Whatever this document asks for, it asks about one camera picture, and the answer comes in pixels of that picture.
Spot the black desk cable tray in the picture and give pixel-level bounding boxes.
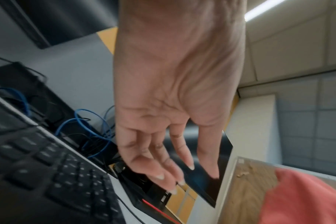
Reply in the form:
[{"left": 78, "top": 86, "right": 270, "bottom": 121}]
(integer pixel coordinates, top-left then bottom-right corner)
[{"left": 0, "top": 62, "right": 121, "bottom": 167}]

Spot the black computer monitor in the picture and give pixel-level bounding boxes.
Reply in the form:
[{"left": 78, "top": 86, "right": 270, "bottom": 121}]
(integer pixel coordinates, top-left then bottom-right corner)
[
  {"left": 114, "top": 122, "right": 234, "bottom": 224},
  {"left": 1, "top": 0, "right": 121, "bottom": 50}
]

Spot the person's left hand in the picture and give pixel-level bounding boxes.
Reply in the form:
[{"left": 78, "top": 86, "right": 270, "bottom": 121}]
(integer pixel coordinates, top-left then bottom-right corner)
[{"left": 113, "top": 0, "right": 248, "bottom": 195}]

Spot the black keyboard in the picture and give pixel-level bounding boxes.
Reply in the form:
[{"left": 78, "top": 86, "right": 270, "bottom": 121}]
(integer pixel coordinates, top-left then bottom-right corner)
[{"left": 0, "top": 80, "right": 127, "bottom": 224}]

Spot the ceiling light strip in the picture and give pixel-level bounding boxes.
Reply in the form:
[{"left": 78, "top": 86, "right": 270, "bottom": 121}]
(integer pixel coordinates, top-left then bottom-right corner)
[{"left": 244, "top": 0, "right": 288, "bottom": 23}]

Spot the grey partition panel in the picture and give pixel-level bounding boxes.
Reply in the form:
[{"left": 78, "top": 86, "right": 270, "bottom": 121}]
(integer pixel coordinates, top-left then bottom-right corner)
[{"left": 0, "top": 26, "right": 119, "bottom": 132}]

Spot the pink cloth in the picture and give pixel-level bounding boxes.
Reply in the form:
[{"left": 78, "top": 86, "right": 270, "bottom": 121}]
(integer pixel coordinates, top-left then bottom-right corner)
[{"left": 257, "top": 168, "right": 336, "bottom": 224}]

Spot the blue network cable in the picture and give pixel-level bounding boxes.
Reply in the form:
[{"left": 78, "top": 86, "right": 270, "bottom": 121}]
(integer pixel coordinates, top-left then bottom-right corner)
[{"left": 0, "top": 87, "right": 117, "bottom": 159}]

